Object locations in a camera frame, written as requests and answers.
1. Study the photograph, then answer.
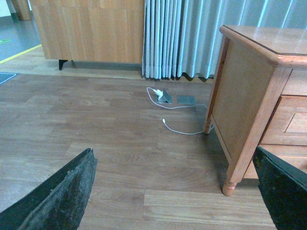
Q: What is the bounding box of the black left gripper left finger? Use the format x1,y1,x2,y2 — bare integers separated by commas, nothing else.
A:
0,148,97,230

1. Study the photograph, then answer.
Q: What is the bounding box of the open floor socket box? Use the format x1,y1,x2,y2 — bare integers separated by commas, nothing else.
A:
157,90,172,104

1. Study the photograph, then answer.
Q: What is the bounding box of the wooden nightstand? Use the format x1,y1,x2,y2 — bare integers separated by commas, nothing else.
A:
203,25,307,196

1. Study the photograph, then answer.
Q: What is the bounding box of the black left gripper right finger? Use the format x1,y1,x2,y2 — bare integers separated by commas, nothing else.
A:
253,146,307,230

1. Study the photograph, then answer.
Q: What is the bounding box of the closed floor socket cover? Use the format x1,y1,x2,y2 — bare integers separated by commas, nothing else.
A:
177,95,197,105

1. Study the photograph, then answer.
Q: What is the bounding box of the grey pleated curtain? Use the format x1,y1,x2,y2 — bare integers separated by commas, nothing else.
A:
142,0,307,79

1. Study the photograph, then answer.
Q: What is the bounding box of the light wooden cabinet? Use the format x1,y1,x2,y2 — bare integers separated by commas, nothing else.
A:
11,0,145,71

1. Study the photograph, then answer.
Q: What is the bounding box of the wooden drawer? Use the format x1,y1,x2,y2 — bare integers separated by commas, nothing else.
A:
261,95,307,146
242,144,307,179

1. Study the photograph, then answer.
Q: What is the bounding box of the white charger plug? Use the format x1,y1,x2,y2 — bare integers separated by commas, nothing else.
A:
154,90,163,96

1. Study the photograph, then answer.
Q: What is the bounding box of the white charging cable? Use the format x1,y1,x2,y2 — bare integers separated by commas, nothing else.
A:
146,87,215,135

